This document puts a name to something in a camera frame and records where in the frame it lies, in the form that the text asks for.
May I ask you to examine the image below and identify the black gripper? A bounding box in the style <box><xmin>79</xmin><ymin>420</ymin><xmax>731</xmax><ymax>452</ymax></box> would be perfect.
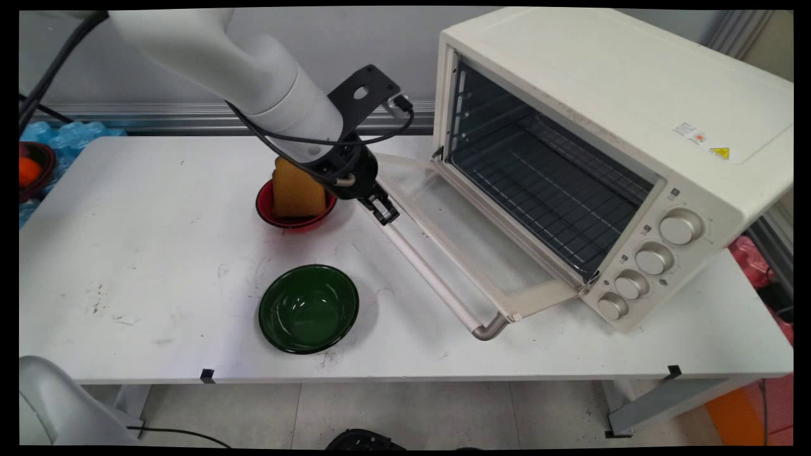
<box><xmin>304</xmin><ymin>144</ymin><xmax>401</xmax><ymax>227</ymax></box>

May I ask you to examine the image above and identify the glass oven door with handle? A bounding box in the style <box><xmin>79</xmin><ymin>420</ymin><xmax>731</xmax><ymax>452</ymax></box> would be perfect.
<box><xmin>373</xmin><ymin>154</ymin><xmax>600</xmax><ymax>342</ymax></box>

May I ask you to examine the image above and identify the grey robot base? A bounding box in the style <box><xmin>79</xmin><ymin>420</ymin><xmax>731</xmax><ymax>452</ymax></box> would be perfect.
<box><xmin>19</xmin><ymin>355</ymin><xmax>144</xmax><ymax>446</ymax></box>

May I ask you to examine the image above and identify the brown bread slice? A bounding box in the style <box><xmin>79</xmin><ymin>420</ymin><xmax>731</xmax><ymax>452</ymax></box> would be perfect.
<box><xmin>272</xmin><ymin>156</ymin><xmax>328</xmax><ymax>219</ymax></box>

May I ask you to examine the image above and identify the red bowl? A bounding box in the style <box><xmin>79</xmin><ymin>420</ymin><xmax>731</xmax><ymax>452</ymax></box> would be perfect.
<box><xmin>255</xmin><ymin>179</ymin><xmax>338</xmax><ymax>232</ymax></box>

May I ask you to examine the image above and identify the green bowl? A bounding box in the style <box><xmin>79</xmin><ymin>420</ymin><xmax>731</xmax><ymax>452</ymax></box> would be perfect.
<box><xmin>258</xmin><ymin>264</ymin><xmax>361</xmax><ymax>355</ymax></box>

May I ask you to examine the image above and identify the black floor object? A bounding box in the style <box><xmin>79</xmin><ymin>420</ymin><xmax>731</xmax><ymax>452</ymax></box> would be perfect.
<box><xmin>325</xmin><ymin>429</ymin><xmax>406</xmax><ymax>450</ymax></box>

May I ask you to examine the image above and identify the cream toaster oven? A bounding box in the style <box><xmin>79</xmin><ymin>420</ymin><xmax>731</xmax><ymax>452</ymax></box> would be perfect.
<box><xmin>433</xmin><ymin>8</ymin><xmax>794</xmax><ymax>334</ymax></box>

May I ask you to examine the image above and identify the large silver oven knob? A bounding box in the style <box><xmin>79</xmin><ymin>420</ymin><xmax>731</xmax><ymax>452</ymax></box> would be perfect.
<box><xmin>659</xmin><ymin>208</ymin><xmax>705</xmax><ymax>246</ymax></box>

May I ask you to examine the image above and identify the grey table leg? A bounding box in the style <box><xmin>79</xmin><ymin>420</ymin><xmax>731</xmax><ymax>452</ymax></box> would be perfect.
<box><xmin>114</xmin><ymin>384</ymin><xmax>153</xmax><ymax>439</ymax></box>
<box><xmin>602</xmin><ymin>378</ymin><xmax>761</xmax><ymax>439</ymax></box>

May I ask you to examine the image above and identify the blue plastic bag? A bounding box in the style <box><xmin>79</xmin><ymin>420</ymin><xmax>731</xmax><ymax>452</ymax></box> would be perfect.
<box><xmin>19</xmin><ymin>120</ymin><xmax>127</xmax><ymax>227</ymax></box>

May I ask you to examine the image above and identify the oven warning sticker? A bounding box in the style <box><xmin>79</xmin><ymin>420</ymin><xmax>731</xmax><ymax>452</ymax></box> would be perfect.
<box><xmin>673</xmin><ymin>120</ymin><xmax>732</xmax><ymax>162</ymax></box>

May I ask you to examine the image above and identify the dark bowl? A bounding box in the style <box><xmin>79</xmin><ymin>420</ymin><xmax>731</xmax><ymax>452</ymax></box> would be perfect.
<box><xmin>19</xmin><ymin>141</ymin><xmax>58</xmax><ymax>203</ymax></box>

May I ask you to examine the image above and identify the orange fruit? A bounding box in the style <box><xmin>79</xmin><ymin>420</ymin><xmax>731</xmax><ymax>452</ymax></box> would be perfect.
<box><xmin>19</xmin><ymin>156</ymin><xmax>42</xmax><ymax>189</ymax></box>

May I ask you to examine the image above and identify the red plastic bag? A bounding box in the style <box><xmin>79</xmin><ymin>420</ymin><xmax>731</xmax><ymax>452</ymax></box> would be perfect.
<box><xmin>729</xmin><ymin>236</ymin><xmax>794</xmax><ymax>346</ymax></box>

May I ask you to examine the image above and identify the orange floor object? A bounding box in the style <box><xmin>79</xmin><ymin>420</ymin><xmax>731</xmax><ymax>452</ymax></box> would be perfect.
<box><xmin>705</xmin><ymin>374</ymin><xmax>794</xmax><ymax>446</ymax></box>

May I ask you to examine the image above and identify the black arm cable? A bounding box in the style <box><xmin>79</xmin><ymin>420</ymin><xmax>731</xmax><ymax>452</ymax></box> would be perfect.
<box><xmin>225</xmin><ymin>95</ymin><xmax>416</xmax><ymax>191</ymax></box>

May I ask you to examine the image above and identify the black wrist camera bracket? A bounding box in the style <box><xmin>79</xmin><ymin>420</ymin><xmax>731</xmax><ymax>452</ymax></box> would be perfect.
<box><xmin>328</xmin><ymin>64</ymin><xmax>414</xmax><ymax>137</ymax></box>

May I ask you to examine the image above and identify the wire oven rack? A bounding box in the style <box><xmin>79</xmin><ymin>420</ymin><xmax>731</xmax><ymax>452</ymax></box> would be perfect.
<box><xmin>452</xmin><ymin>114</ymin><xmax>653</xmax><ymax>279</ymax></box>

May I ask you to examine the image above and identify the aluminium wall rail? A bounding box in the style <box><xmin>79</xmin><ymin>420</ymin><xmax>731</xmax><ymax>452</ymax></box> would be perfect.
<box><xmin>19</xmin><ymin>101</ymin><xmax>437</xmax><ymax>136</ymax></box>

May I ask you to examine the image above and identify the thin black floor cable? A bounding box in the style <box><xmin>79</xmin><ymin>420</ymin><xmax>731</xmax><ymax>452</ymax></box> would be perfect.
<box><xmin>127</xmin><ymin>426</ymin><xmax>233</xmax><ymax>449</ymax></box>

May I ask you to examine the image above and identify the thin black wall cable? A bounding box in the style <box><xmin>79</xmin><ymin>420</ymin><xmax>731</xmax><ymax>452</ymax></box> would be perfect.
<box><xmin>19</xmin><ymin>93</ymin><xmax>74</xmax><ymax>125</ymax></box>

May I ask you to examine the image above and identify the thick black cable bundle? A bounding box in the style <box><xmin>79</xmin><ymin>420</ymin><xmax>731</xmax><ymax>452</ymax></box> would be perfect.
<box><xmin>19</xmin><ymin>10</ymin><xmax>110</xmax><ymax>137</ymax></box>

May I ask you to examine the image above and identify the aluminium frame post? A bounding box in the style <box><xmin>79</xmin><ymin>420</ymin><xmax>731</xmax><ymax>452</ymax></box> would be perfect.
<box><xmin>706</xmin><ymin>9</ymin><xmax>777</xmax><ymax>62</ymax></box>

